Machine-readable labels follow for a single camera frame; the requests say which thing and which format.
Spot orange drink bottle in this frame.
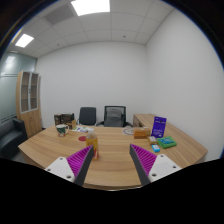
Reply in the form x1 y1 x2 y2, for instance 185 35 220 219
85 129 100 161

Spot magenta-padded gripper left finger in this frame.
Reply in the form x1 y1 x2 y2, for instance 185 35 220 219
43 144 95 187

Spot orange cardboard box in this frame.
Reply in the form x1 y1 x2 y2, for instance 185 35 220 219
133 126 152 140

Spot ceiling air vent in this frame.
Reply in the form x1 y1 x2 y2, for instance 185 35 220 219
43 3 76 26

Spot colourful paper leaflets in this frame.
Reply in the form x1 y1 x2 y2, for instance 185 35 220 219
71 125 95 134

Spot black sofa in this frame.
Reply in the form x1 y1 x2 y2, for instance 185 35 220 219
0 116 29 160

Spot white patterned mug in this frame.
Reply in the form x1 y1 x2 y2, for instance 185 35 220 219
55 123 70 138

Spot wooden glass-door cabinet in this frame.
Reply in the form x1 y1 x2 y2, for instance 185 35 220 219
15 70 44 139

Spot blue standing box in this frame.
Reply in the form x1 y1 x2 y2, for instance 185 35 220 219
150 115 168 139

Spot small tan box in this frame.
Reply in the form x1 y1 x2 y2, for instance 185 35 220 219
147 135 159 146

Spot round grey dish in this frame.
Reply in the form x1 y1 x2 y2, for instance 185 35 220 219
121 127 135 136

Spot green flat box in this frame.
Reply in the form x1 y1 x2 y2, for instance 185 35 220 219
156 135 178 150

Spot dark fabric office chair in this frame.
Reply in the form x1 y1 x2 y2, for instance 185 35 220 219
77 106 98 127

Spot rectangular ceiling light panel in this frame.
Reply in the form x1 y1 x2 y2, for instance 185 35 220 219
70 0 111 17
14 33 35 49

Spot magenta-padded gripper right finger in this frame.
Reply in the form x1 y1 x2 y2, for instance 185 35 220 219
129 143 183 187

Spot black mesh office chair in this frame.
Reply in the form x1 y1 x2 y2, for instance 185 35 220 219
96 105 133 128

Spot dark brown box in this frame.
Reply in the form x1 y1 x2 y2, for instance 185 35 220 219
53 112 78 130

